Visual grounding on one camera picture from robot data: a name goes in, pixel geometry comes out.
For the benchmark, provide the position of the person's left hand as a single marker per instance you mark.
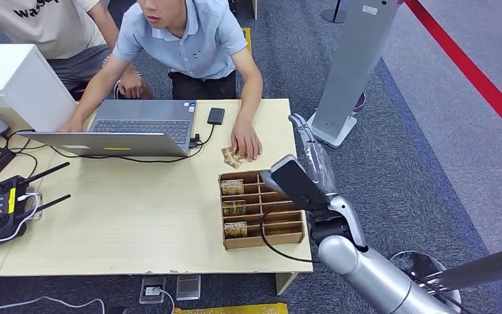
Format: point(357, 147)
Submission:
point(246, 141)

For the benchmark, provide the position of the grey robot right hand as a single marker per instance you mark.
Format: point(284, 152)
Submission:
point(320, 164)

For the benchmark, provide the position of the person's hand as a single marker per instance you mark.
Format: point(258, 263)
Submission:
point(132, 86)

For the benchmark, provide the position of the person's right hand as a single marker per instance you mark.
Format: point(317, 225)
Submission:
point(70, 127)

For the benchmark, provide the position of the wooden card organizer box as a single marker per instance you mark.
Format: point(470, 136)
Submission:
point(277, 234)

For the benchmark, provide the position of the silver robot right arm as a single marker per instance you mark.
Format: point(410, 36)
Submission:
point(363, 268)

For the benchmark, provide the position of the person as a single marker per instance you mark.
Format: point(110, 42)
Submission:
point(47, 30)
point(199, 43)

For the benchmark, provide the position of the grey laptop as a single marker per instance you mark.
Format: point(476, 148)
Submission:
point(147, 115)

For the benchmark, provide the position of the black external drive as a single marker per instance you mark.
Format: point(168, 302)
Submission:
point(216, 116)

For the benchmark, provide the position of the white box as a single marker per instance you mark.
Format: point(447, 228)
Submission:
point(13, 82)

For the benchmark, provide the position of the yellow sign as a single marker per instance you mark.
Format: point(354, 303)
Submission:
point(246, 41)

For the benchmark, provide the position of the black remote controller with antennas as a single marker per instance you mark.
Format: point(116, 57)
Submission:
point(4, 208)

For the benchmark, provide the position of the silver kiosk stand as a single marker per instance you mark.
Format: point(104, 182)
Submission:
point(355, 65)

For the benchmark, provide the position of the light wooden desk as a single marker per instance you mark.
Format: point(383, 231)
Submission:
point(138, 216)

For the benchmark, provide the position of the round metal base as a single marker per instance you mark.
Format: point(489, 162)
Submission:
point(420, 262)

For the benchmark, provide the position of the round stanchion base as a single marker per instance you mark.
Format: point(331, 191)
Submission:
point(333, 15)

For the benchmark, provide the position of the floor socket cover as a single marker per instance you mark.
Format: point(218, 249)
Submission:
point(188, 287)

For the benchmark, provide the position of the yellow strip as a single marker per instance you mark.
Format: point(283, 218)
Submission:
point(233, 309)

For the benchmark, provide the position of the floor socket with plug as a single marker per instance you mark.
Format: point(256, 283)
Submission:
point(152, 290)

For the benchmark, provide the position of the red barrier belt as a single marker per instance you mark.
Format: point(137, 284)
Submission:
point(472, 73)

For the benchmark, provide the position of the dark metal pole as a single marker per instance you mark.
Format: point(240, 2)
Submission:
point(485, 268)

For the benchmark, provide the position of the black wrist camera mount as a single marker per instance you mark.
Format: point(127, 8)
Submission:
point(296, 182)

